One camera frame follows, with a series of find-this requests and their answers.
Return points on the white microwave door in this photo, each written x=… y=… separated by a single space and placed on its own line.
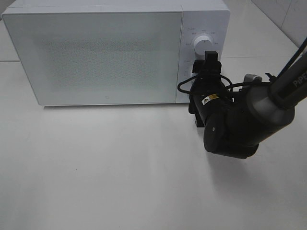
x=98 y=58

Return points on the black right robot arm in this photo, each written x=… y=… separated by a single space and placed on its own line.
x=238 y=117

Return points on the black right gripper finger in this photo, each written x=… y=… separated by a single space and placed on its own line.
x=197 y=66
x=211 y=62

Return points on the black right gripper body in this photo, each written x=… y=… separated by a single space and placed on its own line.
x=208 y=100

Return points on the white microwave oven body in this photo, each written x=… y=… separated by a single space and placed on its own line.
x=199 y=17

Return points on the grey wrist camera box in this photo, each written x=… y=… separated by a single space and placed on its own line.
x=250 y=80

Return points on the white upper power knob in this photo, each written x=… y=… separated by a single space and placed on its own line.
x=202 y=43

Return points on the white timer knob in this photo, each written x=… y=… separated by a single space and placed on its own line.
x=192 y=74

